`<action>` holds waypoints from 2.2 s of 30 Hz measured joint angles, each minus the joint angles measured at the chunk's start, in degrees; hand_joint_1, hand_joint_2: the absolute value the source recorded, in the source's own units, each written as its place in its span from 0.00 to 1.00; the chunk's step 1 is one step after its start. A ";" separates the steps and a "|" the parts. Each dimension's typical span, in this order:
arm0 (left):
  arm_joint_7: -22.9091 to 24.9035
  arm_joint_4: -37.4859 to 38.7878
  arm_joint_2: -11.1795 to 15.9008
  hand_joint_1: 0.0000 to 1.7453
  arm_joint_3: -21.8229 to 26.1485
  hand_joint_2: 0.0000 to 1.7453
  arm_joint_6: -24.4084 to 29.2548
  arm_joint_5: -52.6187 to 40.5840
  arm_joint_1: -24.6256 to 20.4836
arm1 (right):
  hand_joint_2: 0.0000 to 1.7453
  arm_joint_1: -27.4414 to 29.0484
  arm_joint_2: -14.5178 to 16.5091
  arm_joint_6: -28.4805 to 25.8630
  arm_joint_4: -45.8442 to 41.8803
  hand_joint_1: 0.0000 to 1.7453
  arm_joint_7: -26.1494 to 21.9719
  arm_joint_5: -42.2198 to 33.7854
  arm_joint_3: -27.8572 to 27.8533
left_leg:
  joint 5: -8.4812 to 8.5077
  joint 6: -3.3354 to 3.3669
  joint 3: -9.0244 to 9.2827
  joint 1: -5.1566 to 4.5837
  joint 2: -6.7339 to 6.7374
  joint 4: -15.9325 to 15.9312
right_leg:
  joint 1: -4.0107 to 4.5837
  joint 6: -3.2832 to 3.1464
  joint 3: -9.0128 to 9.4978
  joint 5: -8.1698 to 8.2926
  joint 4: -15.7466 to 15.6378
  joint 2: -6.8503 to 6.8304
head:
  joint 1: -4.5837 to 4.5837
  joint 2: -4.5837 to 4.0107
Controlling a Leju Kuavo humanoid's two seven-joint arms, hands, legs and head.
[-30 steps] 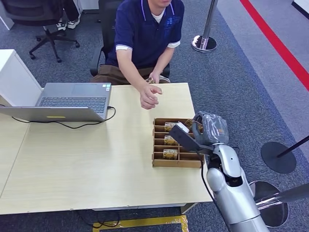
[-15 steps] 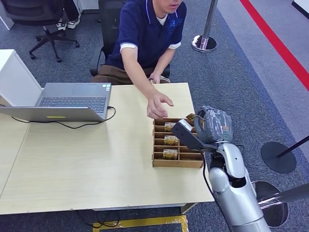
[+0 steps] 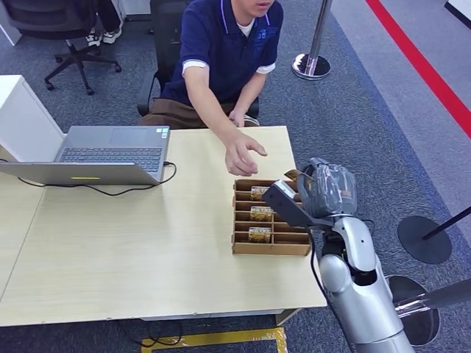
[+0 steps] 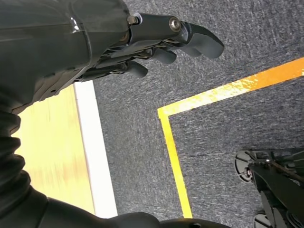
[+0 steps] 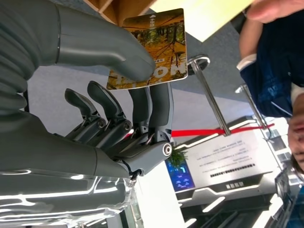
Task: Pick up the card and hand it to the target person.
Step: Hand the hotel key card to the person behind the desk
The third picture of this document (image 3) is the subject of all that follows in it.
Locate person's left hand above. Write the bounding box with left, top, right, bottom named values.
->
left=228, top=107, right=247, bottom=129

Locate person's right hand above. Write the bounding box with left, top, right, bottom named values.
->
left=224, top=132, right=269, bottom=178

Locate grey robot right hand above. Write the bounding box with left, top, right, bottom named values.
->
left=297, top=157, right=358, bottom=220

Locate yellow hotel key card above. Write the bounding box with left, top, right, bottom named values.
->
left=284, top=168, right=313, bottom=184
left=250, top=185, right=271, bottom=202
left=248, top=227, right=272, bottom=244
left=250, top=206, right=274, bottom=223

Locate person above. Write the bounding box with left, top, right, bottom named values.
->
left=137, top=0, right=285, bottom=177
left=85, top=0, right=128, bottom=49

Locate brown wooden card holder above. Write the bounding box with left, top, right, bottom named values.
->
left=232, top=179, right=312, bottom=257

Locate grey laptop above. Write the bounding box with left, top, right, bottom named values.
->
left=0, top=125, right=171, bottom=187

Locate red barrier belt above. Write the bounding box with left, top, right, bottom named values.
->
left=365, top=0, right=471, bottom=140

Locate yellow floor tape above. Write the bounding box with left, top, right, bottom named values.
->
left=140, top=327, right=288, bottom=353

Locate white board with black edge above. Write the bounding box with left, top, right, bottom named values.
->
left=445, top=0, right=471, bottom=30

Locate black wheeled office chair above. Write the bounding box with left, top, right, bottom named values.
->
left=0, top=0, right=123, bottom=96

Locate white cabinet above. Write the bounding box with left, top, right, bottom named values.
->
left=0, top=74, right=67, bottom=163

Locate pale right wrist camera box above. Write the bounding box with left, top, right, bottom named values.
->
left=262, top=179, right=334, bottom=230

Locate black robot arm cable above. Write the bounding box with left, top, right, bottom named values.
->
left=308, top=226, right=354, bottom=323

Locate black laptop cable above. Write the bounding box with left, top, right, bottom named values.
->
left=0, top=158, right=177, bottom=198

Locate chrome stanchion post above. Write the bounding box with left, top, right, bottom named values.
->
left=386, top=275, right=471, bottom=349
left=291, top=0, right=334, bottom=82

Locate black stanchion post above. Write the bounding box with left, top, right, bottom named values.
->
left=397, top=205, right=471, bottom=265

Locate white table frame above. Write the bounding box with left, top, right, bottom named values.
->
left=141, top=307, right=303, bottom=327

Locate black cable under table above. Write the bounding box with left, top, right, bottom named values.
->
left=117, top=318, right=183, bottom=349

